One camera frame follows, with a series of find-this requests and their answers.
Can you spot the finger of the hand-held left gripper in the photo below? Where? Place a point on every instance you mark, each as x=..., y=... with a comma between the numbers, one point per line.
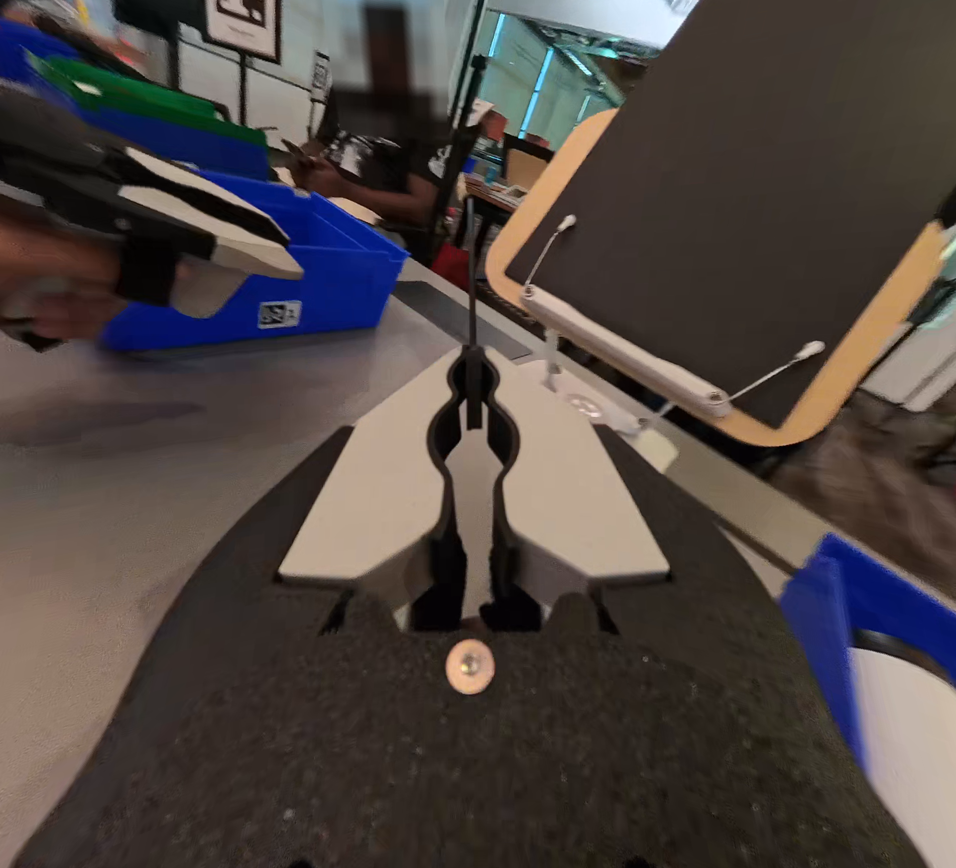
x=172, y=169
x=261, y=261

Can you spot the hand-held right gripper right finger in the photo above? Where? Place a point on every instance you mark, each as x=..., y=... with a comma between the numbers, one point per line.
x=582, y=502

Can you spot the blue plastic bin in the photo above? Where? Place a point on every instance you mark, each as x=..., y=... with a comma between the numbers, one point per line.
x=336, y=285
x=814, y=621
x=172, y=143

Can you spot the green plastic bin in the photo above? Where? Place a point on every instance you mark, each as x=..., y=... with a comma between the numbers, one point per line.
x=149, y=98

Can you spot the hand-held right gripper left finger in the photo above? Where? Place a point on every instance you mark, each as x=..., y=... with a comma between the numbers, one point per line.
x=366, y=502

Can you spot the black wooden book stand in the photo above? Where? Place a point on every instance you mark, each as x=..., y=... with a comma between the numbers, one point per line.
x=747, y=173

